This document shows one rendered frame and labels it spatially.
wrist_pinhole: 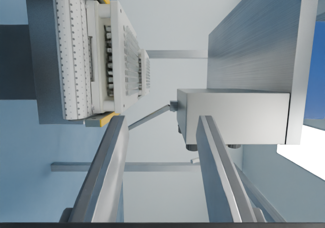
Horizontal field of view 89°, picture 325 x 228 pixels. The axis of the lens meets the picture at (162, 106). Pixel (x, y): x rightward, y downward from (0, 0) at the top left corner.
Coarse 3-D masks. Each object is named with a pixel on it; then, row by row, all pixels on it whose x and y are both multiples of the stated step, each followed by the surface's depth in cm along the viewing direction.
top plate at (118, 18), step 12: (120, 12) 37; (120, 24) 37; (120, 36) 37; (120, 48) 37; (120, 60) 37; (120, 72) 37; (120, 84) 38; (120, 96) 38; (132, 96) 51; (120, 108) 38
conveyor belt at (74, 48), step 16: (64, 0) 31; (80, 0) 33; (64, 16) 31; (80, 16) 33; (64, 32) 32; (80, 32) 33; (64, 48) 32; (80, 48) 34; (64, 64) 32; (80, 64) 34; (64, 80) 33; (80, 80) 34; (64, 96) 33; (80, 96) 34; (64, 112) 34; (80, 112) 35
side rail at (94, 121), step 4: (140, 96) 96; (104, 112) 43; (108, 112) 43; (112, 112) 43; (92, 116) 37; (96, 116) 37; (100, 116) 37; (104, 116) 37; (88, 120) 34; (92, 120) 34; (96, 120) 34; (88, 124) 34; (92, 124) 34; (96, 124) 34
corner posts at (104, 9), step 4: (100, 4) 36; (104, 4) 36; (108, 4) 36; (100, 8) 36; (104, 8) 36; (108, 8) 36; (100, 12) 36; (104, 12) 36; (108, 12) 36; (100, 16) 37; (104, 16) 37; (108, 16) 37; (104, 100) 39; (108, 100) 39; (112, 100) 39; (104, 104) 39; (108, 104) 39; (112, 104) 39; (104, 108) 39; (108, 108) 39; (112, 108) 39
